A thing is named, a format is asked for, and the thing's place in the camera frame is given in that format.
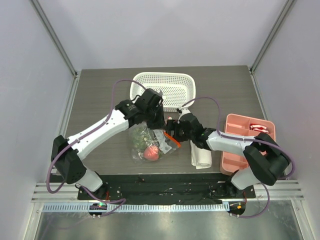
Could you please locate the clear zip top bag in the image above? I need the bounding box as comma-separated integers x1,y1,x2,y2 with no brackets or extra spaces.
128,123,181,164

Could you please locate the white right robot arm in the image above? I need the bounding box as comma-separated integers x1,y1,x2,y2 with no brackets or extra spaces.
165,112,292,198

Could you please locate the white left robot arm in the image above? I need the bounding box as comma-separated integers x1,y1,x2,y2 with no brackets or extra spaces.
51,88,165,200

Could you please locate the green fake broccoli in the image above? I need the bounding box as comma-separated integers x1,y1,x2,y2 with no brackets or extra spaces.
130,126,150,151

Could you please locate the white folded towel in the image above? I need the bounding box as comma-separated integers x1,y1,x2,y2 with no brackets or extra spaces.
190,141,212,170

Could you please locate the white perforated plastic basket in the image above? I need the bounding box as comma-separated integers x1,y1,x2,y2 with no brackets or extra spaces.
129,72,196,113

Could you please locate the pink divided tray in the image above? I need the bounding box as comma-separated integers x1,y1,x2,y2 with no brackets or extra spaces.
220,113,276,176

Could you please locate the red white striped packet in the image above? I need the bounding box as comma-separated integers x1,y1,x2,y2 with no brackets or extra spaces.
249,123,269,134

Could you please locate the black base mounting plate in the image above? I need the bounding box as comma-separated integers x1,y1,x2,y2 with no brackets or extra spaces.
77,173,256,205

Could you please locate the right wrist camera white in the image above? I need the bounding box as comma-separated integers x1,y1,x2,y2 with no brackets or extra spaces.
177,107,191,124

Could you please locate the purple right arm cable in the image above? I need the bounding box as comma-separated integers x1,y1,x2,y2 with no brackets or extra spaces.
178,96,297,180

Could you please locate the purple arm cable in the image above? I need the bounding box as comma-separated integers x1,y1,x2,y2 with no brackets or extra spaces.
46,79,150,195
178,96,297,180

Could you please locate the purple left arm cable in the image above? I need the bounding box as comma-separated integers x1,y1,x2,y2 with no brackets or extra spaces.
46,79,150,195

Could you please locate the white slotted cable duct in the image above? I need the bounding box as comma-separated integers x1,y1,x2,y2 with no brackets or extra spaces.
42,202,230,213

